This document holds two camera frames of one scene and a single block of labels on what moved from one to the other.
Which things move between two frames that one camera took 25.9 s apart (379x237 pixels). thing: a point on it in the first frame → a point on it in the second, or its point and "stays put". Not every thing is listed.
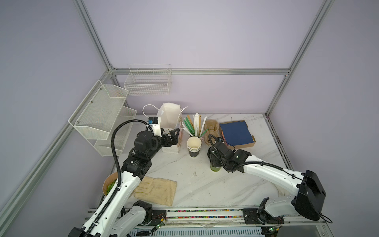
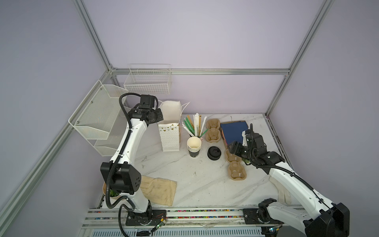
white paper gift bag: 170,119 stays put
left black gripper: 173,139 → 160,117
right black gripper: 212,164 → 234,146
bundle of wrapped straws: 193,126 stays put
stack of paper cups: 194,144 stays put
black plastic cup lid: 213,154 stays put
